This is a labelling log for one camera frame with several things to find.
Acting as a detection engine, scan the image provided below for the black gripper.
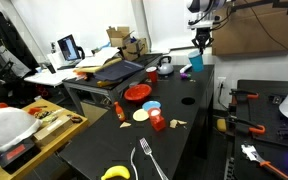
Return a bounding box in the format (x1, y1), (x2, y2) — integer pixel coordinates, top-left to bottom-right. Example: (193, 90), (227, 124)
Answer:
(191, 28), (215, 54)

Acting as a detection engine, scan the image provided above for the teal blue plastic cup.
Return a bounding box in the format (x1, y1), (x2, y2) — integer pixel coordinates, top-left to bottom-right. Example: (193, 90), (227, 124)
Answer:
(188, 53), (205, 73)

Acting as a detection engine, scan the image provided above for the white tube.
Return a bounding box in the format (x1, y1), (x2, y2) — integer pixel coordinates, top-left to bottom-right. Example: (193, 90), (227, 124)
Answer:
(179, 63), (193, 75)

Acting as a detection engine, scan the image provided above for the purple toy eggplant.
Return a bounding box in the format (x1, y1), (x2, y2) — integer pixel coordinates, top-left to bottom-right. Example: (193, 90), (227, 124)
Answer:
(179, 72), (192, 81)

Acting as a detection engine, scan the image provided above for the large cardboard panel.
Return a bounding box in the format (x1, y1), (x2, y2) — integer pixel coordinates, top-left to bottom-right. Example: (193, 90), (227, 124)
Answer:
(211, 0), (288, 57)

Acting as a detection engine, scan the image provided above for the red plastic party cup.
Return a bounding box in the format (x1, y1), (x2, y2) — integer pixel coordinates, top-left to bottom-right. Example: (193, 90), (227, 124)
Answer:
(145, 66), (159, 84)

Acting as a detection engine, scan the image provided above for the black orange bar clamp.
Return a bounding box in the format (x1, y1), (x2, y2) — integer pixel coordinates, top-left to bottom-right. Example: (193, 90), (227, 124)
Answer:
(229, 88), (260, 104)
(228, 114), (267, 135)

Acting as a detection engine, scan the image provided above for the open cardboard box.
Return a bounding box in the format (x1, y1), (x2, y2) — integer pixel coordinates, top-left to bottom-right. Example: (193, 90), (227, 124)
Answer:
(105, 26), (135, 48)
(121, 37), (149, 62)

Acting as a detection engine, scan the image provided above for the small blue plate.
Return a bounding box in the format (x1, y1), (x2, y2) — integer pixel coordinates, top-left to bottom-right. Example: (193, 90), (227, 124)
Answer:
(141, 100), (162, 112)

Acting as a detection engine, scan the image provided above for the red bowl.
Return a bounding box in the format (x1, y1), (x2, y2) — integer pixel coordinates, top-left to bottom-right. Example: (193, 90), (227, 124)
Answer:
(123, 83), (153, 102)

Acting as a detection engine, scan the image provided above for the yellow sponge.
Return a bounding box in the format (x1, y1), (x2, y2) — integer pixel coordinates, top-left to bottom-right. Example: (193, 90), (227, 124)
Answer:
(216, 118), (228, 133)

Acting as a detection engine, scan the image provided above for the dark blue bin lid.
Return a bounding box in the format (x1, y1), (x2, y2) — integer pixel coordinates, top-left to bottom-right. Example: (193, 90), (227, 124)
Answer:
(93, 59), (146, 83)

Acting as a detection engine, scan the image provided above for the orange measuring cup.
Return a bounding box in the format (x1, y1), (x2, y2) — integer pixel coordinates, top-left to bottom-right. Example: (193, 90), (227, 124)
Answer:
(147, 107), (167, 132)

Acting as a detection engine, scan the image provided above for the small cream plate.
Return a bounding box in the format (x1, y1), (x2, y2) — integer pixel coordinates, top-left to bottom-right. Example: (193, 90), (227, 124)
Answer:
(132, 108), (150, 123)

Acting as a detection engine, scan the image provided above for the white paper pile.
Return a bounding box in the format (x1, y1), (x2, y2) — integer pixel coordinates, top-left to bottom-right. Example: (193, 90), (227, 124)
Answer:
(75, 46), (121, 69)

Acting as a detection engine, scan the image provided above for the orange hot sauce bottle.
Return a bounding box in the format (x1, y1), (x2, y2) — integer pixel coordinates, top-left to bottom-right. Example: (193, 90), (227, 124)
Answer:
(113, 101), (126, 123)

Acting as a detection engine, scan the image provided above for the wooden board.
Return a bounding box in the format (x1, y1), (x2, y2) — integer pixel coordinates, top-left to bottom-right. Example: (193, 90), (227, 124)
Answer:
(73, 57), (123, 74)

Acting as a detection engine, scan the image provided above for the silver fork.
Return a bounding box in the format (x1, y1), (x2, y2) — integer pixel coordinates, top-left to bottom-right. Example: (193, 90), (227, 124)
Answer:
(139, 137), (170, 180)

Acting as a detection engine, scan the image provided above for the open laptop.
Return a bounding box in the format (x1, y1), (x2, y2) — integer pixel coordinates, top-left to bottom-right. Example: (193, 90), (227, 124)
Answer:
(56, 33), (86, 63)

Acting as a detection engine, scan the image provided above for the silver spoon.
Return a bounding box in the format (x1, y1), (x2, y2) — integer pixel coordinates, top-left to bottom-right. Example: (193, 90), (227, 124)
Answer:
(129, 146), (140, 180)

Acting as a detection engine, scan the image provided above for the toy banana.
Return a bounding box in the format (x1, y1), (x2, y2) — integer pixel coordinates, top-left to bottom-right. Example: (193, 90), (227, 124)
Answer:
(100, 165), (131, 180)

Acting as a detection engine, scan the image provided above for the white table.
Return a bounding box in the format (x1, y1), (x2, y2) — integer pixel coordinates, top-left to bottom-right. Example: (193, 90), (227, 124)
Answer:
(23, 64), (85, 88)

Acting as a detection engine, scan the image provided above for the tan flat box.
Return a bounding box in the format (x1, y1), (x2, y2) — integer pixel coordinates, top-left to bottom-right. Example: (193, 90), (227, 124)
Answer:
(33, 114), (73, 141)

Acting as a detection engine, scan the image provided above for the wooden table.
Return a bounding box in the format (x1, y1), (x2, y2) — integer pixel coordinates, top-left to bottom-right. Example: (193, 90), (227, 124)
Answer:
(0, 98), (90, 180)

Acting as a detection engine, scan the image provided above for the black hanging fabric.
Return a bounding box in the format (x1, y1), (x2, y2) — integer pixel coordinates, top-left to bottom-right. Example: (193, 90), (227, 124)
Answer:
(0, 6), (38, 78)

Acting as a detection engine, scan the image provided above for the white rounded cover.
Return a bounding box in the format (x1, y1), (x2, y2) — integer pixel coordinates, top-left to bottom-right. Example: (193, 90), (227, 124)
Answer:
(0, 106), (43, 153)

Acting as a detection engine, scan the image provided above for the black scale red display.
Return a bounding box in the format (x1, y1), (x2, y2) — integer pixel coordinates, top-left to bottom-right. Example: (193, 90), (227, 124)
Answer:
(0, 138), (42, 169)

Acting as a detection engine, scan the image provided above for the white wall outlet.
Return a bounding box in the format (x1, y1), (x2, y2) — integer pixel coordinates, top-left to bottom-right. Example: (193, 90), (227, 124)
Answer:
(217, 76), (227, 89)

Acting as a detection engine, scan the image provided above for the silver kettle black handle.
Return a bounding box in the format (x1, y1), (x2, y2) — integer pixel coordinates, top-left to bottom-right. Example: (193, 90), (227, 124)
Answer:
(156, 55), (175, 76)

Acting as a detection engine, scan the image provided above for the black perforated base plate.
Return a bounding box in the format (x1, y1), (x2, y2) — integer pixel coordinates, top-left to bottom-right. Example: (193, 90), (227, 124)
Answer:
(233, 79), (288, 180)

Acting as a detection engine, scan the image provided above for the grey metal frame table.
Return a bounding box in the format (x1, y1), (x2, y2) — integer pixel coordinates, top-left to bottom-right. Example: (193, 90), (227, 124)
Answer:
(62, 52), (164, 116)

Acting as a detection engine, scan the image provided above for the black cable chain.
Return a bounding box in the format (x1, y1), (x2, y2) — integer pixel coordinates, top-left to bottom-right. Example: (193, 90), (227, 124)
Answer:
(224, 156), (236, 180)

